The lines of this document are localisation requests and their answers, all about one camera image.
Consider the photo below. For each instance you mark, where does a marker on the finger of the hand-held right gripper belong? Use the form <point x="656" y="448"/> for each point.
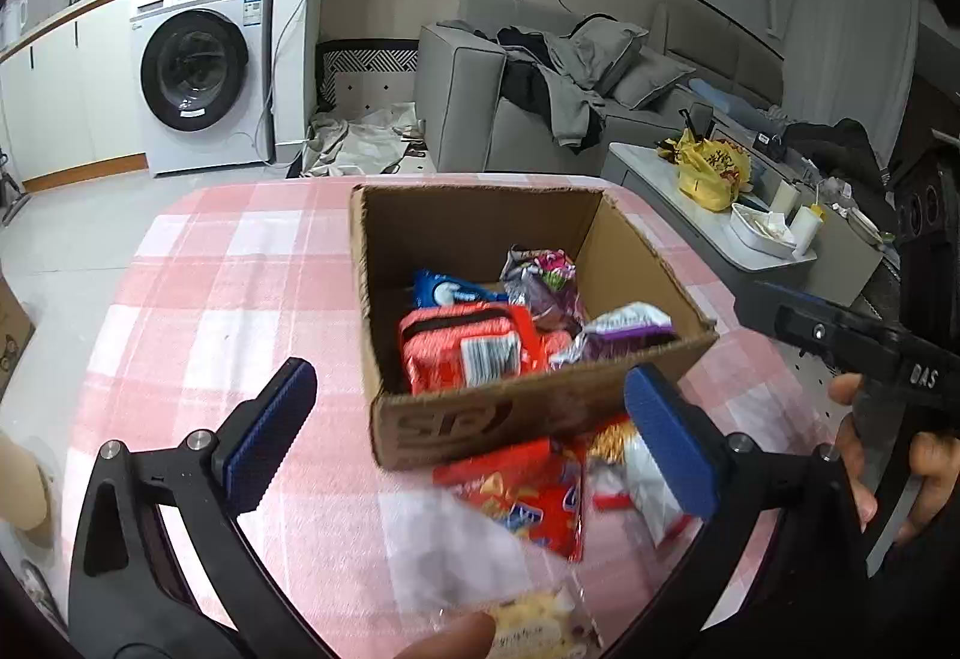
<point x="810" y="333"/>
<point x="795" y="297"/>

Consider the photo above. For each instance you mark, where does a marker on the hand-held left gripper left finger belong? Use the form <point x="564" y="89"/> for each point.
<point x="266" y="438"/>

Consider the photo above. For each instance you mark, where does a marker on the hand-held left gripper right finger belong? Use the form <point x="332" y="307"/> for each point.
<point x="671" y="441"/>

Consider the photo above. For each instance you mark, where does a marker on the large white red snack bag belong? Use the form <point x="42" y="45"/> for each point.
<point x="645" y="479"/>

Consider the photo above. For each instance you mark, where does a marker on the red chip bag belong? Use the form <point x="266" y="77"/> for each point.
<point x="517" y="501"/>

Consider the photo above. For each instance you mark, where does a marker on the red black-striped snack packet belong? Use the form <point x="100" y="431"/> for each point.
<point x="442" y="351"/>

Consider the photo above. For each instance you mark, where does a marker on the brown cardboard box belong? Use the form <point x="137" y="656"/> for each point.
<point x="465" y="419"/>

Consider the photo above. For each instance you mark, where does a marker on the silver purple snack packet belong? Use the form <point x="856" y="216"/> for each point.
<point x="540" y="276"/>

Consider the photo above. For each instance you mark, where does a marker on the clear cake packet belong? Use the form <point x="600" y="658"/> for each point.
<point x="532" y="621"/>

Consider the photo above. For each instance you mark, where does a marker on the blue cookie packet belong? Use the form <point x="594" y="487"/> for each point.
<point x="442" y="290"/>

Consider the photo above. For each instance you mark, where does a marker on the person's right hand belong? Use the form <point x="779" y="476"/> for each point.
<point x="855" y="464"/>

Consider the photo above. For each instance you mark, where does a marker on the person's left hand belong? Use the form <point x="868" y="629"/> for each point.
<point x="450" y="640"/>

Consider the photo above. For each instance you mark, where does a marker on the white food container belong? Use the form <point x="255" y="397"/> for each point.
<point x="757" y="230"/>

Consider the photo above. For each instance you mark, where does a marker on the white paper cup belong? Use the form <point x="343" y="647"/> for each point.
<point x="785" y="198"/>

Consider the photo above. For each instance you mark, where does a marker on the pink plaid tablecloth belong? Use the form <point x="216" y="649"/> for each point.
<point x="225" y="299"/>

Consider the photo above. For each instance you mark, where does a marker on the yellow plastic bag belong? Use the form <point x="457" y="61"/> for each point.
<point x="712" y="171"/>

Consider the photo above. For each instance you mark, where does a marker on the black jacket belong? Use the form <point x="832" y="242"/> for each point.
<point x="840" y="152"/>

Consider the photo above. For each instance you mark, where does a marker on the grey coffee table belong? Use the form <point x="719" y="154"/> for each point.
<point x="645" y="179"/>

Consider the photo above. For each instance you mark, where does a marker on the blue rolled mat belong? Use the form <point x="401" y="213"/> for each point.
<point x="727" y="98"/>

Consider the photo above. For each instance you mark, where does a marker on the cream plastic bin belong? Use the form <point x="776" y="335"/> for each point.
<point x="26" y="490"/>

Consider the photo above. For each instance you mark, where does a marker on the grey cushion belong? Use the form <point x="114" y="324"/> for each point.
<point x="607" y="47"/>
<point x="652" y="77"/>

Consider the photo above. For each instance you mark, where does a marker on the white curtain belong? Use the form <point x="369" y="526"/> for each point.
<point x="847" y="36"/>

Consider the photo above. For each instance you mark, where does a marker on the printed floor carton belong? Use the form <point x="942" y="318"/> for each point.
<point x="11" y="336"/>

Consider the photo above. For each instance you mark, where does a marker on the white sneaker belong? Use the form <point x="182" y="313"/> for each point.
<point x="37" y="591"/>

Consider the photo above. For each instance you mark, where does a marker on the grey floor cloth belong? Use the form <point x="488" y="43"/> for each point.
<point x="352" y="141"/>

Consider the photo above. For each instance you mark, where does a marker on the pile of dark clothes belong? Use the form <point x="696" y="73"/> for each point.
<point x="555" y="96"/>

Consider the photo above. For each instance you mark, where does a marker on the stick vacuum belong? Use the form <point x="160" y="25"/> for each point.
<point x="11" y="186"/>

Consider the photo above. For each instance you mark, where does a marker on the white washing machine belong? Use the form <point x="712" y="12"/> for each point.
<point x="195" y="66"/>

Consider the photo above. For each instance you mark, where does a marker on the grey sofa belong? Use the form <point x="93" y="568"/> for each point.
<point x="457" y="104"/>

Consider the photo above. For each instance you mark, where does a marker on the black white patterned box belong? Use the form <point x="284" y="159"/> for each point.
<point x="367" y="66"/>

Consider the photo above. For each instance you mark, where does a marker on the white base cabinet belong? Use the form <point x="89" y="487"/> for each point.
<point x="67" y="96"/>

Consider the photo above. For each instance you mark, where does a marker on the white electric kettle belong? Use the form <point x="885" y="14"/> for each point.
<point x="15" y="20"/>

